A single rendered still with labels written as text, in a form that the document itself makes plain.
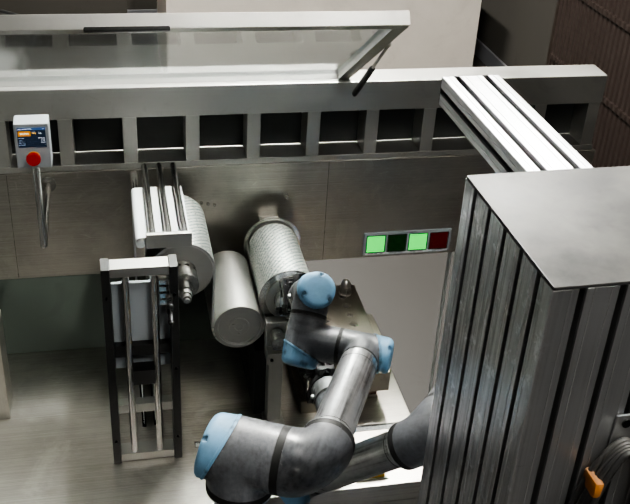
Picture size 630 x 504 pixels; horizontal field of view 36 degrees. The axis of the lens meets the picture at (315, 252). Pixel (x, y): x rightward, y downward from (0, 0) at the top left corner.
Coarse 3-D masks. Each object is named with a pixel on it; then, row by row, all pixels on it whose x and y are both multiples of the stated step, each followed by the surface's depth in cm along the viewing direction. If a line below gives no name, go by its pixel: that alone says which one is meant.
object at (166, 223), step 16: (144, 176) 236; (160, 176) 236; (176, 176) 237; (144, 192) 230; (160, 192) 230; (176, 192) 230; (144, 208) 227; (160, 208) 227; (176, 208) 227; (160, 224) 221; (176, 224) 221; (160, 240) 214; (176, 240) 214
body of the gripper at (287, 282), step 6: (294, 276) 211; (300, 276) 211; (282, 282) 216; (288, 282) 217; (294, 282) 211; (282, 288) 217; (288, 288) 216; (282, 294) 217; (282, 300) 219; (288, 300) 210; (282, 306) 218; (288, 306) 216; (288, 312) 216
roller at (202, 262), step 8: (176, 248) 219; (184, 248) 220; (192, 248) 220; (160, 256) 220; (176, 256) 221; (184, 256) 221; (192, 256) 221; (200, 256) 222; (208, 256) 222; (200, 264) 223; (208, 264) 223; (200, 272) 224; (208, 272) 224; (200, 280) 225; (208, 280) 226; (200, 288) 226
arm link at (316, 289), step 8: (312, 272) 196; (320, 272) 197; (304, 280) 195; (312, 280) 195; (320, 280) 196; (328, 280) 196; (296, 288) 199; (304, 288) 195; (312, 288) 195; (320, 288) 195; (328, 288) 196; (296, 296) 198; (304, 296) 195; (312, 296) 195; (320, 296) 195; (328, 296) 195; (296, 304) 198; (304, 304) 197; (312, 304) 195; (320, 304) 195; (328, 304) 197; (320, 312) 197
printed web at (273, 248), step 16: (192, 208) 235; (192, 224) 228; (272, 224) 248; (192, 240) 221; (208, 240) 229; (256, 240) 246; (272, 240) 242; (288, 240) 243; (256, 256) 242; (272, 256) 236; (288, 256) 236; (256, 272) 239; (272, 272) 231; (208, 288) 236; (256, 288) 243; (208, 304) 238
